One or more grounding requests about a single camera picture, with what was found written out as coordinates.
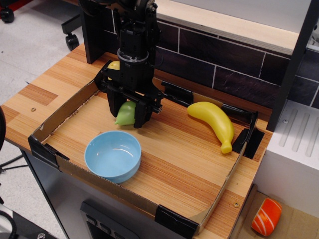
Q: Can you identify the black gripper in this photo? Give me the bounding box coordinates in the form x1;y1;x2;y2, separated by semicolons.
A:
100;55;163;128

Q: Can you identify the green toy pear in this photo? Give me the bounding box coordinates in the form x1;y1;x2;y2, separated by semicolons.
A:
115;101;136;125

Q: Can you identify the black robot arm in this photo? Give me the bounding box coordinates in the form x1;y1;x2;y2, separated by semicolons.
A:
78;0;163;128

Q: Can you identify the light blue bowl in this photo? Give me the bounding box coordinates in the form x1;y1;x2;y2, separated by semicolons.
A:
84;130;142;184

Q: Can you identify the yellow toy potato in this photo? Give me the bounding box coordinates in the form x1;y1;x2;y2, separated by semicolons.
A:
107;61;120;80

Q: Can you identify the yellow toy banana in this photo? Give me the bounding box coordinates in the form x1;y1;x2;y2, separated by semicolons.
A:
187;102;234;154

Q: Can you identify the black chair caster base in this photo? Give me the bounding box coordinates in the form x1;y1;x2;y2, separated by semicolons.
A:
61;14;81;51

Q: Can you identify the black oven control panel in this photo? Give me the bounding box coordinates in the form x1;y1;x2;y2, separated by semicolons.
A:
80;201;141;239

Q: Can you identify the cardboard fence with black tape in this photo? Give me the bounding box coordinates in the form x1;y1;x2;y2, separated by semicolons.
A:
27;59;265;236

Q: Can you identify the light wooden shelf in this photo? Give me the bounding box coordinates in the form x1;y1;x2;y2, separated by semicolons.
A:
156;0;299;55

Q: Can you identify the black caster wheel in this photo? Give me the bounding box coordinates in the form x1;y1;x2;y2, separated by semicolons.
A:
0;6;14;23

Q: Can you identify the white toy sink unit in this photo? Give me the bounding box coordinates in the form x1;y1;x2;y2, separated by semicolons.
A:
254;101;319;217

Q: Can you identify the orange salmon sushi toy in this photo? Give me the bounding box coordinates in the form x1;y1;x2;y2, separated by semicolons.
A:
251;198;282;236

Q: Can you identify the black left upright post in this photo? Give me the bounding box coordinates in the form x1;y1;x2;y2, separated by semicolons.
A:
78;0;119;64

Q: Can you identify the black upright post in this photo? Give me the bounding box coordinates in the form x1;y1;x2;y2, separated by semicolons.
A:
78;0;119;64
267;0;319;132

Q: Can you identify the black braided cable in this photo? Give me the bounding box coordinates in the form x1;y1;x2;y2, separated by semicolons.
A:
0;210;17;239

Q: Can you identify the black right upright post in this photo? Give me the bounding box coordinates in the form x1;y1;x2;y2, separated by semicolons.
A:
267;0;319;132

